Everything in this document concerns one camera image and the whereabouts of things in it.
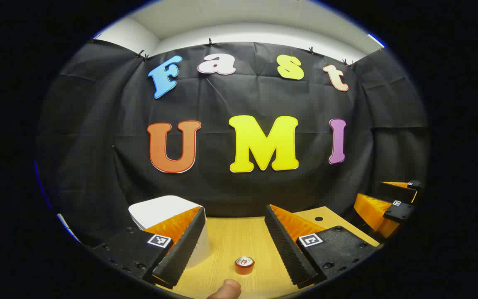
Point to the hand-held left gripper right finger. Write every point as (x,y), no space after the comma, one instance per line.
(284,249)

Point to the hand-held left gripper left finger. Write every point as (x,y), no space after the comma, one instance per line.
(184,250)

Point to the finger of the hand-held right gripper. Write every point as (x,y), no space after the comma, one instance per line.
(396,211)
(396,193)

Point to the red pop can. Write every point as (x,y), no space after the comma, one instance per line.
(244,266)

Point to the white desktop garbage bin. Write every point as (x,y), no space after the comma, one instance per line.
(156,209)

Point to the black backdrop cloth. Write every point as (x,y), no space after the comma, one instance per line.
(222,95)

